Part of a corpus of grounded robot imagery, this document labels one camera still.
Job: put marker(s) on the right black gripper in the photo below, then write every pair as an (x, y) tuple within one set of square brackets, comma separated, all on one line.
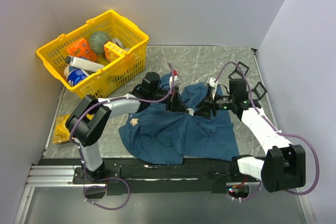
[(204, 110)]

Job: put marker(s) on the dark blue t-shirt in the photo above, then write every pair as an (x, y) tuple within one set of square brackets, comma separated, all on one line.
[(163, 137)]

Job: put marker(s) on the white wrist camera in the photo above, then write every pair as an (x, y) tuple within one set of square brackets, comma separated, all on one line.
[(175, 80), (212, 85)]

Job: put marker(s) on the orange yellow snack box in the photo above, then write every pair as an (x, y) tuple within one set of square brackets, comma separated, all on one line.
[(114, 49)]

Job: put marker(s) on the green round melon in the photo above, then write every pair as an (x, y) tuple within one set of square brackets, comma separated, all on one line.
[(97, 41)]

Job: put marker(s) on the yellow chips bag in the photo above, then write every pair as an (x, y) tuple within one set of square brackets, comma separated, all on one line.
[(61, 133)]

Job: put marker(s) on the aluminium extrusion rail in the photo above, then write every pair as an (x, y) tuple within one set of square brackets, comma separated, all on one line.
[(51, 176)]

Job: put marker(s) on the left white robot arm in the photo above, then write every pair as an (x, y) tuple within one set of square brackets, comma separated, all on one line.
[(87, 122)]

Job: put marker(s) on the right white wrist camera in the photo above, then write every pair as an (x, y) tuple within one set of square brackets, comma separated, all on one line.
[(212, 85)]

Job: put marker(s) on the blue white container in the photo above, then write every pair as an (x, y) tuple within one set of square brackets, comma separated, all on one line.
[(74, 75)]

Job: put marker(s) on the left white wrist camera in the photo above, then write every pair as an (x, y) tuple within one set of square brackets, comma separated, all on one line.
[(175, 80)]

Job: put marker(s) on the round pale green brooch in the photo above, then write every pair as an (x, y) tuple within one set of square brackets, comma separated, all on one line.
[(190, 111)]

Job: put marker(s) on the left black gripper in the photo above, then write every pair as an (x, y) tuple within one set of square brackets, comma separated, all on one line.
[(178, 106)]

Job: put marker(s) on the yellow plastic shopping basket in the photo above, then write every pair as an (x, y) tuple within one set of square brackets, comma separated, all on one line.
[(128, 55)]

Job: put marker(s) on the black square frame marker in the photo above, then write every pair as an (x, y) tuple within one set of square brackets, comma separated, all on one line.
[(240, 71)]

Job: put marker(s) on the white tube bottle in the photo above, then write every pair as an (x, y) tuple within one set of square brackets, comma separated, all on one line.
[(82, 63)]

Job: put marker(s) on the gold flower brooch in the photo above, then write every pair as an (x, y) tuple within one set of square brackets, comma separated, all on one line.
[(134, 121)]

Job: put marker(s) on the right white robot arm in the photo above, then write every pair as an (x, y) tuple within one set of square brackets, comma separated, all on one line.
[(284, 166)]

